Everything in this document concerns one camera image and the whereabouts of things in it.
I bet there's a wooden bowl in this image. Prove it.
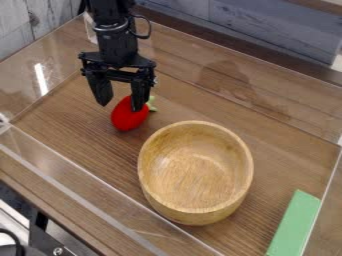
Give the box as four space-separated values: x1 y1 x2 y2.
137 120 253 226

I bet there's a black cable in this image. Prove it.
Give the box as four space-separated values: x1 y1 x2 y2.
0 228 25 256

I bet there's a clear acrylic corner bracket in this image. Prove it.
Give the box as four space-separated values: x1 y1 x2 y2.
82 11 97 45

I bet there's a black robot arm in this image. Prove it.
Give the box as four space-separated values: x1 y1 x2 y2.
78 0 156 112

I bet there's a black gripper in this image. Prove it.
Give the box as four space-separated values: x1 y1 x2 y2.
78 52 156 112

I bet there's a black metal table bracket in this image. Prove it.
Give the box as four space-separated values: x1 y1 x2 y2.
27 211 77 256

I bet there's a clear acrylic front panel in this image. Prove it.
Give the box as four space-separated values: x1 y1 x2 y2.
0 115 222 256

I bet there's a red plush strawberry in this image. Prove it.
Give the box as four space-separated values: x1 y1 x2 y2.
110 96 156 131

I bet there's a green rectangular block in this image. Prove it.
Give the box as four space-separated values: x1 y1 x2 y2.
264 190 320 256

